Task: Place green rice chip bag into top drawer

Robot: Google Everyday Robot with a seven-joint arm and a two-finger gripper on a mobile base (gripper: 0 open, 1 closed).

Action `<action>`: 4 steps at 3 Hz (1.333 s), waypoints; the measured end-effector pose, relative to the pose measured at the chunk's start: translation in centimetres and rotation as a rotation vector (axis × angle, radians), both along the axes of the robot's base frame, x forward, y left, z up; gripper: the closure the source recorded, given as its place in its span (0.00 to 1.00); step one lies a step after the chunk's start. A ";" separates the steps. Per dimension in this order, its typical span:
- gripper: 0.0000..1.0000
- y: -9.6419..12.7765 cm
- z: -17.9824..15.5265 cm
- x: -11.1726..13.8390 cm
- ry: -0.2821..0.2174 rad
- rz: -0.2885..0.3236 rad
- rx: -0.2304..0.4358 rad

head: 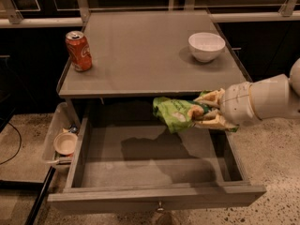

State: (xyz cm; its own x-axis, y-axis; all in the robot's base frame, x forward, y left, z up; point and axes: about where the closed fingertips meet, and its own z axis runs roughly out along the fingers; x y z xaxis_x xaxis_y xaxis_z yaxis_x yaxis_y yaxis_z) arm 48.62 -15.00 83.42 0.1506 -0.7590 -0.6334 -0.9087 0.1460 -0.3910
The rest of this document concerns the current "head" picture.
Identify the black floor bar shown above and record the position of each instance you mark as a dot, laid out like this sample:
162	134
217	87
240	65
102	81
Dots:
40	188

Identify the grey metal railing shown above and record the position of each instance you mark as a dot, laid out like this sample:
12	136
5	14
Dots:
62	12

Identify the green rice chip bag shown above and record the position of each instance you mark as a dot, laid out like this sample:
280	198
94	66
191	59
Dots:
180	114

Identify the small blue object in bin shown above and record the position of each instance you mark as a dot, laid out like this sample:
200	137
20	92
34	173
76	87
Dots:
73	129

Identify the metal drawer knob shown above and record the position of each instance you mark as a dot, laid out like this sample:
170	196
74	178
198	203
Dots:
160	207

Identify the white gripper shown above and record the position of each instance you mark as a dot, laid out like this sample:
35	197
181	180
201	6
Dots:
235	103

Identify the small beige bowl in bin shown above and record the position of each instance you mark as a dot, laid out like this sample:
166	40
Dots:
65	143

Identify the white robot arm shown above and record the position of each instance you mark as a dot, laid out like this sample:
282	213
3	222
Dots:
278	96

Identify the white ceramic bowl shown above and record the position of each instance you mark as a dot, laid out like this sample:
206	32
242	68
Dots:
206	47

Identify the orange soda can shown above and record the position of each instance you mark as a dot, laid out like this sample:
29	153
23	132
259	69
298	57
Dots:
79	50

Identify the open grey top drawer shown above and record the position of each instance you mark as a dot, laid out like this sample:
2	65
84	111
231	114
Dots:
126	161

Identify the grey cabinet with table top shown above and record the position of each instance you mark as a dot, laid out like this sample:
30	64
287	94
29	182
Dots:
145	54

